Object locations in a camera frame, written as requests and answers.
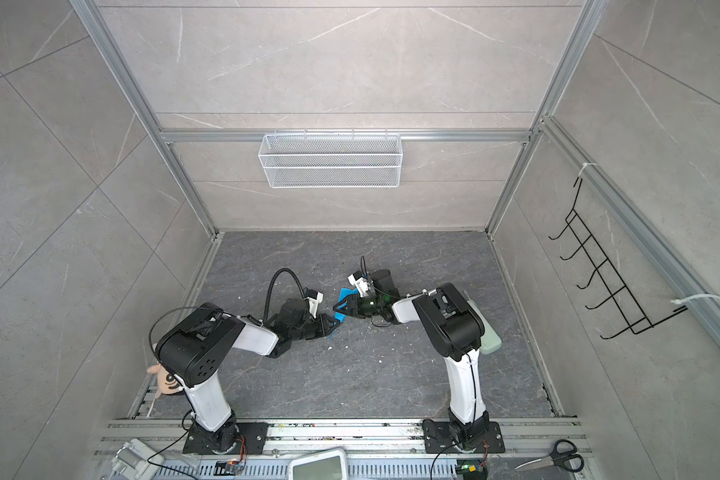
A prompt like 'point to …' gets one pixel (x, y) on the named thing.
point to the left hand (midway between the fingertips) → (340, 317)
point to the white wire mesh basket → (334, 160)
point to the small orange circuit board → (227, 467)
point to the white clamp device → (135, 461)
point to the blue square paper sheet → (343, 293)
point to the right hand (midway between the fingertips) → (338, 308)
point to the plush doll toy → (168, 382)
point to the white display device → (328, 465)
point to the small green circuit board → (471, 469)
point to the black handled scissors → (564, 454)
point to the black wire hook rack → (634, 317)
